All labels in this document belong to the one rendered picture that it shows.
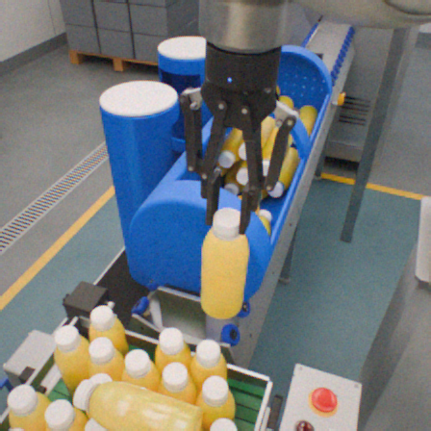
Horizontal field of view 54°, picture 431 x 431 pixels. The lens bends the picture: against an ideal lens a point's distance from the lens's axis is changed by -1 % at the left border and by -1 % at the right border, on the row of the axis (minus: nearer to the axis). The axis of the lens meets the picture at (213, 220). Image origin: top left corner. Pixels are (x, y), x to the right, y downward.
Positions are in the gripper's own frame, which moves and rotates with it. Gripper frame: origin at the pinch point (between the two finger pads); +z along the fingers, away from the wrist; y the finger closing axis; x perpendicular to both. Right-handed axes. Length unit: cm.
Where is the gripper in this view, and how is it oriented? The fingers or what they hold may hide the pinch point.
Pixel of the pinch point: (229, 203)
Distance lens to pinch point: 54.9
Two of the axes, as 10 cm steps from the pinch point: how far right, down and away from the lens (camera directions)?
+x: -3.5, 5.9, -7.3
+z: -0.4, 7.6, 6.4
